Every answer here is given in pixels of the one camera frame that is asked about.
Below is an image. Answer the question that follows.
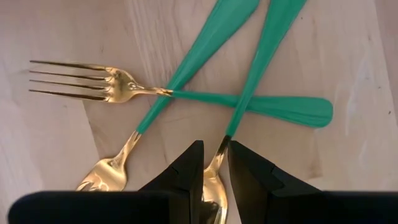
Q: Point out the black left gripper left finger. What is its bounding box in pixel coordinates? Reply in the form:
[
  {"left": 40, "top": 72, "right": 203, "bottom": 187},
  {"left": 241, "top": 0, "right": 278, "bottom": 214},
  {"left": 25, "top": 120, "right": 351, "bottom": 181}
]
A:
[{"left": 7, "top": 139, "right": 205, "bottom": 224}]

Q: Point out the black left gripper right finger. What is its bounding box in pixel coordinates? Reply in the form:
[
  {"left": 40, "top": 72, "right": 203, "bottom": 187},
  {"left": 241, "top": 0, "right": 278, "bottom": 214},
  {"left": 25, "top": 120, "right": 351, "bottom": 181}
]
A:
[{"left": 228, "top": 140, "right": 398, "bottom": 224}]

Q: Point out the gold fork green handle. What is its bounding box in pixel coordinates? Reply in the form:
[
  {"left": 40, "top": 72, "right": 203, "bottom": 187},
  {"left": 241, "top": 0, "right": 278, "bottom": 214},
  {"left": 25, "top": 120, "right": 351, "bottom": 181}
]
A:
[
  {"left": 76, "top": 0, "right": 261, "bottom": 192},
  {"left": 29, "top": 60, "right": 334, "bottom": 129}
]

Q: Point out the gold spoon green handle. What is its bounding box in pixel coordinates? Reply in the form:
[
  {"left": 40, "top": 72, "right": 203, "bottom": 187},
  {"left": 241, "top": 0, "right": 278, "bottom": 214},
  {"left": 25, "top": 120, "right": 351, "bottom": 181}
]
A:
[{"left": 201, "top": 0, "right": 308, "bottom": 224}]

